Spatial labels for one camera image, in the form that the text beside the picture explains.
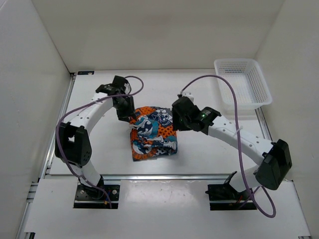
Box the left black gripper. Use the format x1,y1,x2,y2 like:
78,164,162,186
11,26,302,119
113,96,137,123

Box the white perforated plastic basket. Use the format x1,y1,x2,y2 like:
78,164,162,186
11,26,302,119
214,58,273,115

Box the left aluminium side rail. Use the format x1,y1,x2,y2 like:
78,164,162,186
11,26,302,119
26,72,77,205

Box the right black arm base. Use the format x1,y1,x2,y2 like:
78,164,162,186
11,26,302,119
205,171,257,211

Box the aluminium side rail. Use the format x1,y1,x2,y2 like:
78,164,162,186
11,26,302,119
26,72,77,205
255,108,286,181

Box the right aluminium side rail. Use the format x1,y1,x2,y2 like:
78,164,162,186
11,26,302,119
255,108,286,181

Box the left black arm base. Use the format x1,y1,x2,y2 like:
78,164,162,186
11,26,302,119
73,182,120,209

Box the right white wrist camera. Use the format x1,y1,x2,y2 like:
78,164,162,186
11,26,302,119
177,92,194,103

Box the colourful patterned shorts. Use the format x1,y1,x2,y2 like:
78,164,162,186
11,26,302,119
130,107,178,161

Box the small black corner label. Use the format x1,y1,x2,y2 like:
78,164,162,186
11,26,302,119
77,71,95,75

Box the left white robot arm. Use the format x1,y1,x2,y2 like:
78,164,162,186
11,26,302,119
55,76,136,199

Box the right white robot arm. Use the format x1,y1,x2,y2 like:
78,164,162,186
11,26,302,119
172,97,292,199

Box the aluminium front rail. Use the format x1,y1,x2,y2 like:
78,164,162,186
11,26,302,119
41,173,285,181

